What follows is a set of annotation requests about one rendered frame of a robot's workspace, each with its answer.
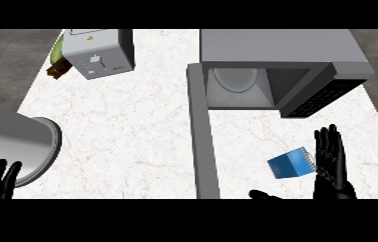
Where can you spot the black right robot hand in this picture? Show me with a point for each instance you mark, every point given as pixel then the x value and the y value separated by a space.
pixel 332 172

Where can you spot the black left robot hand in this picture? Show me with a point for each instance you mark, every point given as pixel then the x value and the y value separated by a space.
pixel 10 182

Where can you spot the blue milk carton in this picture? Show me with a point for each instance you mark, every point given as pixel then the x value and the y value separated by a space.
pixel 292 166

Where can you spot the grey microwave door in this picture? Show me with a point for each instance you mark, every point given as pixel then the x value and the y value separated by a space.
pixel 203 132

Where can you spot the grey microwave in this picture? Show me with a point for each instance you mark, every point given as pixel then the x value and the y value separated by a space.
pixel 290 69

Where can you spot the large silver pot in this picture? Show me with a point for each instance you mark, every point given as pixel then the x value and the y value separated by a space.
pixel 24 149

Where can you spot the green plant in brown pot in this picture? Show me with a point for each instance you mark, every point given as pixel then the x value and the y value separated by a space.
pixel 60 61

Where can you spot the silver toaster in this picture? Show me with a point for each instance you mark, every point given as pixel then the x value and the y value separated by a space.
pixel 101 54

